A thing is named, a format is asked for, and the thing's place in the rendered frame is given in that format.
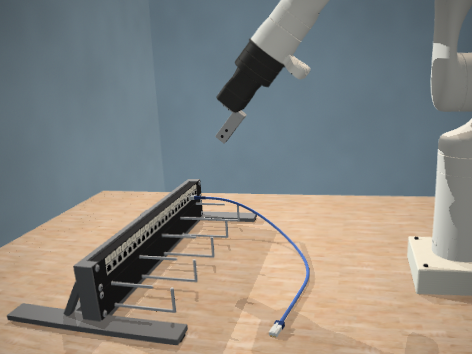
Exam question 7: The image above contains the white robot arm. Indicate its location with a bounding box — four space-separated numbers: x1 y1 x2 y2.
269 0 472 262

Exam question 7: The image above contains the blue patch cable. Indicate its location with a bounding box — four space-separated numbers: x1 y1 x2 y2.
201 196 310 321

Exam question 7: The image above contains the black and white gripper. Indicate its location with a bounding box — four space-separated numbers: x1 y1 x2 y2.
215 17 310 144

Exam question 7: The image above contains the black patch panel rack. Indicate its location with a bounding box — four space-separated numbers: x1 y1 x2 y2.
7 179 257 345

